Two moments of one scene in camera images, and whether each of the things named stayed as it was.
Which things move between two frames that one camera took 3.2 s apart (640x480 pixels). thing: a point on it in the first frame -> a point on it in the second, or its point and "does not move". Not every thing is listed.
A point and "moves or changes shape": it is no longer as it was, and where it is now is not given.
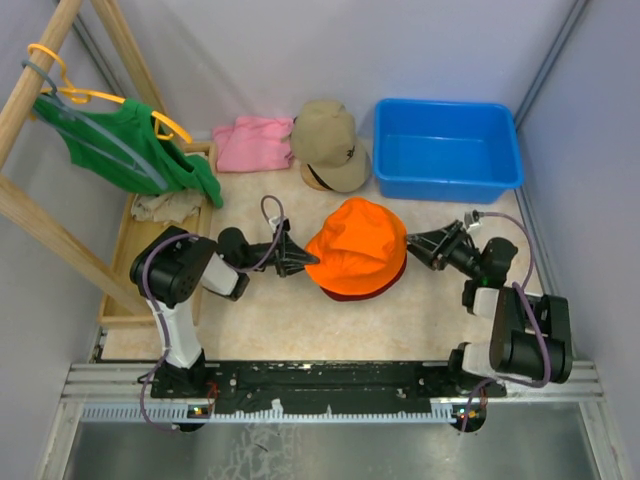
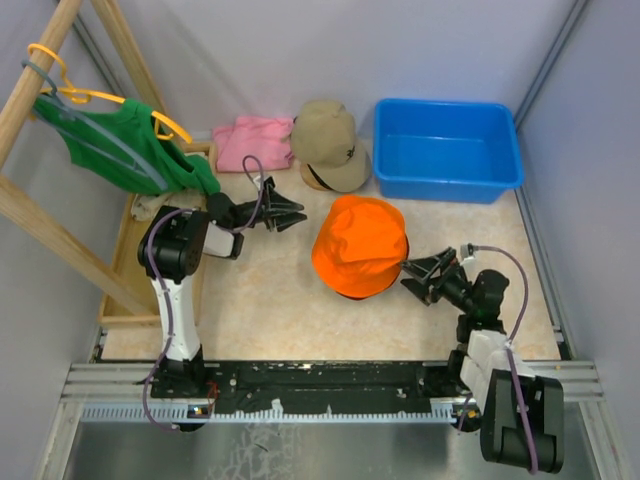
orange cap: (360, 243) moves or changes shape
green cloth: (123, 146) does not move
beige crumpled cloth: (174, 206) does not move
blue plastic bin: (446, 151) does not move
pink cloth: (254, 143) does not move
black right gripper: (436, 247) -> (450, 266)
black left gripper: (290, 258) -> (274, 205)
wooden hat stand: (308, 178) does not move
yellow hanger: (164, 127) does not move
